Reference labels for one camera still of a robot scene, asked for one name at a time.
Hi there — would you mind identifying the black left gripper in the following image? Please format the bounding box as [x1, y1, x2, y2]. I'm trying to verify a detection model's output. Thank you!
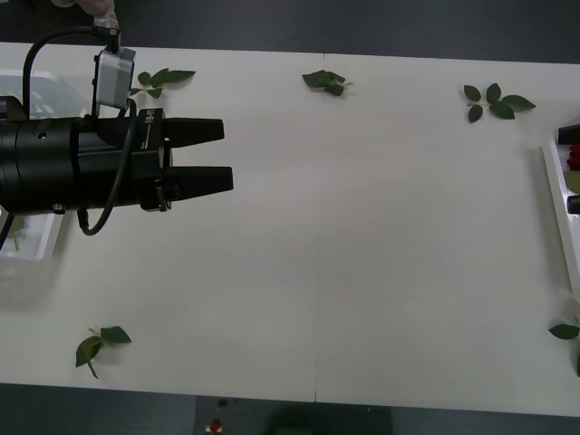
[74, 107, 235, 213]

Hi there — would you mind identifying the loose green leaf twig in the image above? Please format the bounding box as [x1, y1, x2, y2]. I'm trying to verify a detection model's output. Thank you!
[462, 82, 537, 123]
[547, 312, 580, 341]
[74, 324, 132, 381]
[302, 69, 353, 97]
[129, 68, 197, 100]

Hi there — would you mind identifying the translucent white shallow box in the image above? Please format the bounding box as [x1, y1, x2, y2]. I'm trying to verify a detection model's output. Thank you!
[0, 70, 90, 263]

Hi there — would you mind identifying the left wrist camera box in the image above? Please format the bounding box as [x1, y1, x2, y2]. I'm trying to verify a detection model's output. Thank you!
[92, 46, 137, 110]

